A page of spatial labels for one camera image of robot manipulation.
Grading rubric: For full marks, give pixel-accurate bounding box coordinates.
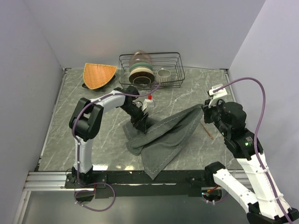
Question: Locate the grey cloth napkin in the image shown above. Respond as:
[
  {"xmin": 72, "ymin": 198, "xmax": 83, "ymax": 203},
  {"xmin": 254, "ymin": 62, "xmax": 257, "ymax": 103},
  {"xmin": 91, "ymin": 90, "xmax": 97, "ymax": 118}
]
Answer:
[{"xmin": 122, "ymin": 104, "xmax": 204, "ymax": 180}]

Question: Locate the black wire dish rack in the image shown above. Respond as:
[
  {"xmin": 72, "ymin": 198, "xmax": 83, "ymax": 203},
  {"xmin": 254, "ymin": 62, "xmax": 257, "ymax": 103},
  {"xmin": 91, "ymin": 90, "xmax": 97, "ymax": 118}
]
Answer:
[{"xmin": 118, "ymin": 50, "xmax": 185, "ymax": 90}]

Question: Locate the green plate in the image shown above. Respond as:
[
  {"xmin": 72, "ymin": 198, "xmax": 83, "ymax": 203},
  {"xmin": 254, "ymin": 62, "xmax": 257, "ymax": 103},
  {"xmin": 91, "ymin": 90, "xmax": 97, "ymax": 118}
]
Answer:
[{"xmin": 129, "ymin": 62, "xmax": 153, "ymax": 71}]

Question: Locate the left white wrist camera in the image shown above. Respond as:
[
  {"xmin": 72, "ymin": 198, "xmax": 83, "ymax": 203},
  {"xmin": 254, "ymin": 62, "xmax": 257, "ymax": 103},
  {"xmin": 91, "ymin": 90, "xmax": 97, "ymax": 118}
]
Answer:
[{"xmin": 142, "ymin": 95, "xmax": 155, "ymax": 111}]

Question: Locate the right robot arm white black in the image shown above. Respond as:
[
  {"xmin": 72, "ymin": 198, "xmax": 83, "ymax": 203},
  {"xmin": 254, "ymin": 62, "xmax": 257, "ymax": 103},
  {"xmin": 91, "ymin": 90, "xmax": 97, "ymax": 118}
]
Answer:
[{"xmin": 202, "ymin": 99, "xmax": 299, "ymax": 224}]

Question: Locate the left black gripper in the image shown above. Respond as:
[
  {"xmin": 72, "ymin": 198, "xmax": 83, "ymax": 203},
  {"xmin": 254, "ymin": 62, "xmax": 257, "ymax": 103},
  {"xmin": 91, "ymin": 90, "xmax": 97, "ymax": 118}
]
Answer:
[{"xmin": 120, "ymin": 103, "xmax": 149, "ymax": 134}]

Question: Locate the woven orange wicker tray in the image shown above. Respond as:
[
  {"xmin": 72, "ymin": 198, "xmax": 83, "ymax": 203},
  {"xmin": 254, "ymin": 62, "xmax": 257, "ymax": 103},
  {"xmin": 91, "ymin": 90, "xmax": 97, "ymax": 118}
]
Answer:
[{"xmin": 83, "ymin": 63, "xmax": 117, "ymax": 90}]

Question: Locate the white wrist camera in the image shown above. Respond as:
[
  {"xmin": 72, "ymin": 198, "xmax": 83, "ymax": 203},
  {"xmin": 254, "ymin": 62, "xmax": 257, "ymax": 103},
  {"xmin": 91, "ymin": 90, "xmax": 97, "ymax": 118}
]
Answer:
[
  {"xmin": 207, "ymin": 84, "xmax": 228, "ymax": 108},
  {"xmin": 142, "ymin": 95, "xmax": 155, "ymax": 111}
]

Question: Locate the striped grey ceramic cup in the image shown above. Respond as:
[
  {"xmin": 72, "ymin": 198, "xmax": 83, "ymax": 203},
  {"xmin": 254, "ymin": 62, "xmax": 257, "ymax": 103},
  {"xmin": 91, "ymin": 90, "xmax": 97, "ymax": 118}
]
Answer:
[{"xmin": 156, "ymin": 68, "xmax": 171, "ymax": 86}]

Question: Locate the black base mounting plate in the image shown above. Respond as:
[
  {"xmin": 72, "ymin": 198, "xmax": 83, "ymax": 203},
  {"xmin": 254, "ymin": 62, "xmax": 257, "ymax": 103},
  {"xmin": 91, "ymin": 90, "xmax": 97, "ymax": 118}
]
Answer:
[{"xmin": 64, "ymin": 170, "xmax": 216, "ymax": 199}]

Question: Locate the brown dark bowl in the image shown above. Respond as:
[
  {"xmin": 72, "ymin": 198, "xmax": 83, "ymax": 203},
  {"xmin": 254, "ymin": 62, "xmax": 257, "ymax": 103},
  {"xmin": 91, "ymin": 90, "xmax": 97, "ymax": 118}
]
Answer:
[{"xmin": 129, "ymin": 72, "xmax": 155, "ymax": 84}]

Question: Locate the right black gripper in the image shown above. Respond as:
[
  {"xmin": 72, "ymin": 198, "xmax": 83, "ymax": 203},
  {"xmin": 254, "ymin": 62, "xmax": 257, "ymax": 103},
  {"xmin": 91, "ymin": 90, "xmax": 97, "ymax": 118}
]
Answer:
[{"xmin": 201, "ymin": 96, "xmax": 229, "ymax": 135}]

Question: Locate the copper spoon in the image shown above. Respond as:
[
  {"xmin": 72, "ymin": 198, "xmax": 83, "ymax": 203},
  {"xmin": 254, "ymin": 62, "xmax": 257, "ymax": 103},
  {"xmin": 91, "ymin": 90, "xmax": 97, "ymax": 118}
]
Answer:
[{"xmin": 200, "ymin": 122, "xmax": 214, "ymax": 140}]

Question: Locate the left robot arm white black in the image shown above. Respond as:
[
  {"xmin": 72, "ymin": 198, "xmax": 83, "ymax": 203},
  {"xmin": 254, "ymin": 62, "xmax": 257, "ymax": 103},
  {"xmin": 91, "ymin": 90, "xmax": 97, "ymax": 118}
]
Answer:
[{"xmin": 69, "ymin": 86, "xmax": 149, "ymax": 188}]

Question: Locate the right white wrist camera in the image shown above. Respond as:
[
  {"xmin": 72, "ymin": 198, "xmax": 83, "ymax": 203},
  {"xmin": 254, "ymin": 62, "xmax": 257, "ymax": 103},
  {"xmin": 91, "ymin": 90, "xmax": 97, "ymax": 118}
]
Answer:
[{"xmin": 207, "ymin": 84, "xmax": 228, "ymax": 108}]

